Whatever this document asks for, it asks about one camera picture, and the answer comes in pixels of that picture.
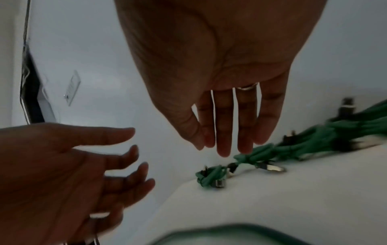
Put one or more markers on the green curved band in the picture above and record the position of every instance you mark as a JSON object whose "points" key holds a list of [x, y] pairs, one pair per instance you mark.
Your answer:
{"points": [[229, 231]]}

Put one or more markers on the black framed panel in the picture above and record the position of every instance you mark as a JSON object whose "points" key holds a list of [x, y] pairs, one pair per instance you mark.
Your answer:
{"points": [[33, 91]]}

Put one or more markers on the person's left hand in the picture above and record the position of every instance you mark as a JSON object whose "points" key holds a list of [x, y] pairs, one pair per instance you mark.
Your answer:
{"points": [[45, 172]]}

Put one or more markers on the white wall switch plate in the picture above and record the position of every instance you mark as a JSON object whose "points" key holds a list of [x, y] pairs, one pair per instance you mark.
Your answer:
{"points": [[73, 88]]}

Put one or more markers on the person's right hand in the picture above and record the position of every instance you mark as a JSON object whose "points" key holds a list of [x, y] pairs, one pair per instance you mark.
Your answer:
{"points": [[211, 47]]}

